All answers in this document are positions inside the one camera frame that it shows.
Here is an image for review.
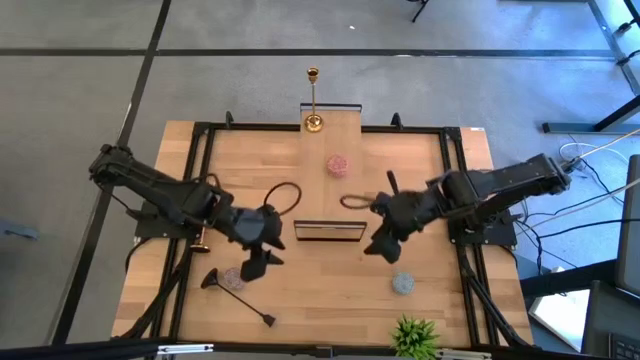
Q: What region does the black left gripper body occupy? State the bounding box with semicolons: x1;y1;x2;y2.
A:
227;203;287;251

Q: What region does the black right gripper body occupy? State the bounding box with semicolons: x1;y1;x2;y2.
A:
369;189;431;241

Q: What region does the blue-grey patterned round disc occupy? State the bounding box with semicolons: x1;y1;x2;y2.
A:
391;271;417;296

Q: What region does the pink patterned round disc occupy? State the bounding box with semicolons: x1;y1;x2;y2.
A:
325;153;351;179

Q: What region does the mauve patterned round disc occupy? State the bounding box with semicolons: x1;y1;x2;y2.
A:
222;266;246;291

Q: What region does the green artificial plant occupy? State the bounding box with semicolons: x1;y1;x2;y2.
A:
391;315;441;360

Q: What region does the black stand leg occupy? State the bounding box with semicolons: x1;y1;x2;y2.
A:
407;0;431;24

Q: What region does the grey topped side desk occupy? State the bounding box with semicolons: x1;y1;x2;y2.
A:
519;258;619;354

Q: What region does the long black desk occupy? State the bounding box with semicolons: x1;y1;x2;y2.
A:
542;0;640;135

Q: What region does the black computer monitor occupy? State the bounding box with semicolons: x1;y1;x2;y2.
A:
614;153;640;301

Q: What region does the blurry blue object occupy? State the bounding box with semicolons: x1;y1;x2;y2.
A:
0;219;40;242

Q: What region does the black keyboard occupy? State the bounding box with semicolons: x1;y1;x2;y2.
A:
607;333;640;360

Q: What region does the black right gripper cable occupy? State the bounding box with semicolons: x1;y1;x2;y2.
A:
339;193;375;211

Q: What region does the black diagonal frame brace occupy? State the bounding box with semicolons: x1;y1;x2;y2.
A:
457;244;534;349
117;238;196;342

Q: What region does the black aluminium table frame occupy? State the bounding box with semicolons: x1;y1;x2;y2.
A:
167;121;484;351

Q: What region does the silver mount bracket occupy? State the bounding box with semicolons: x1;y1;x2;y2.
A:
434;348;494;360
156;342;215;356

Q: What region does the black power cable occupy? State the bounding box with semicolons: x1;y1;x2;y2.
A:
537;217;640;241

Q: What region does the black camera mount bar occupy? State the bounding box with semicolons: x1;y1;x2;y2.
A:
0;337;640;360

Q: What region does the yellow power cable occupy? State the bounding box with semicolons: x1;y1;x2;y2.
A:
564;127;640;164

